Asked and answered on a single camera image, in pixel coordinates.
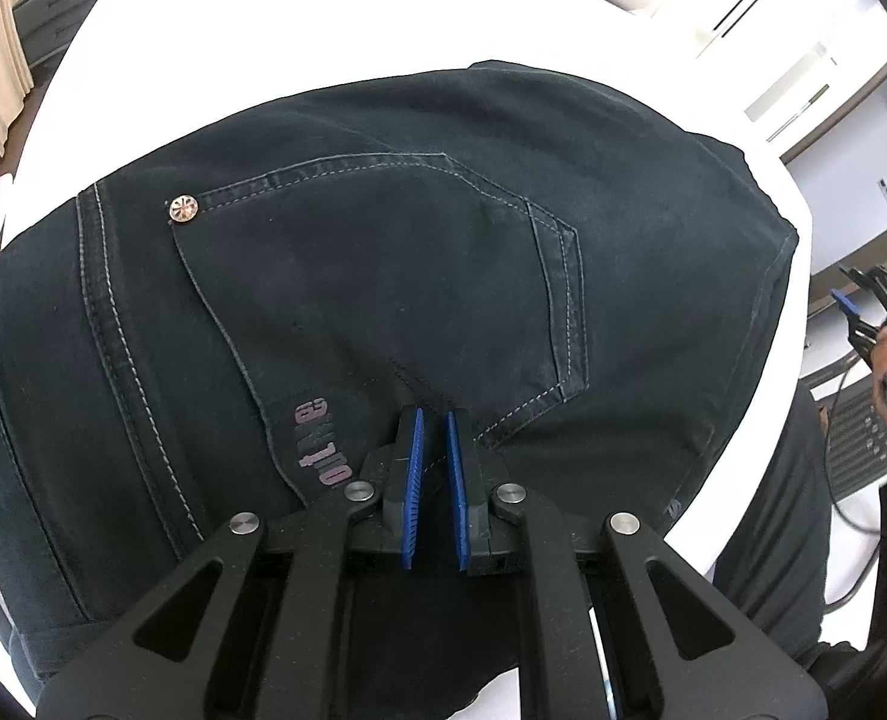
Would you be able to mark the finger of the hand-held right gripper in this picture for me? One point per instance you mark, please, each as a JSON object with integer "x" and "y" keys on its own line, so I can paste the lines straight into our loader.
{"x": 846, "y": 305}
{"x": 874, "y": 281}

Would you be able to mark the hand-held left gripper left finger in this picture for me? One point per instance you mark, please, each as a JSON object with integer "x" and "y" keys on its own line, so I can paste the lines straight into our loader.
{"x": 412, "y": 487}

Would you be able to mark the black denim pants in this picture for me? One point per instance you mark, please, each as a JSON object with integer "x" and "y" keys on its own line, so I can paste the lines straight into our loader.
{"x": 338, "y": 277}

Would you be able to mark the person's leg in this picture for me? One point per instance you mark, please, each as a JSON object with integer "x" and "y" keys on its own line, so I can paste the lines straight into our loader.
{"x": 773, "y": 540}

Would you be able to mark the grey nightstand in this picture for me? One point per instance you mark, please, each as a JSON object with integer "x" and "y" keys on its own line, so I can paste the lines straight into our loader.
{"x": 61, "y": 7}

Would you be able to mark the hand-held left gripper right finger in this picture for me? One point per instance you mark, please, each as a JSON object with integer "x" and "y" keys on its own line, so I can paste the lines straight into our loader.
{"x": 460, "y": 495}

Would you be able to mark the white bed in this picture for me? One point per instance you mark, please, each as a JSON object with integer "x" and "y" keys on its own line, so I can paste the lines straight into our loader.
{"x": 338, "y": 15}

